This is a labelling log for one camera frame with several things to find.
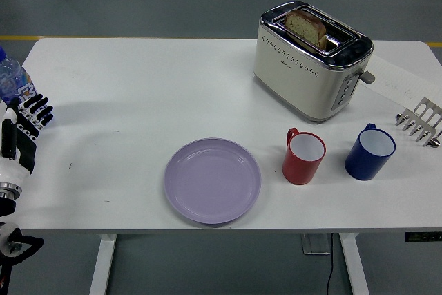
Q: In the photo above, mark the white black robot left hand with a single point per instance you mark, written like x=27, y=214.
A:
x=17, y=167

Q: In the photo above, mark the lilac round plate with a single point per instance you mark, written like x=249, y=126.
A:
x=212, y=181

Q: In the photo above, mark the blue labelled drink bottle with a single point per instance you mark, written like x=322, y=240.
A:
x=14, y=77

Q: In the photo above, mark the white table leg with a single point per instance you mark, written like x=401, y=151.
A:
x=355, y=267
x=102, y=267

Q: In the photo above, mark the red mug white inside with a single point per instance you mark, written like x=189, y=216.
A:
x=298, y=169

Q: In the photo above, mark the cream and chrome toaster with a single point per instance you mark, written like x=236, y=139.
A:
x=300, y=84

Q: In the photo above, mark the bread slice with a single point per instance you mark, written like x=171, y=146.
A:
x=305, y=27

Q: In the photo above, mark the blue mug white inside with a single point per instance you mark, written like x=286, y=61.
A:
x=362, y=165

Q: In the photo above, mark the white paper sheet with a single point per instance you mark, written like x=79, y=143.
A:
x=397, y=79

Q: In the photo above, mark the silver metal toast tongs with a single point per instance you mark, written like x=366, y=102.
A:
x=423, y=119

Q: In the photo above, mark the black table control panel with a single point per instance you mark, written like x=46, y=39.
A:
x=423, y=236

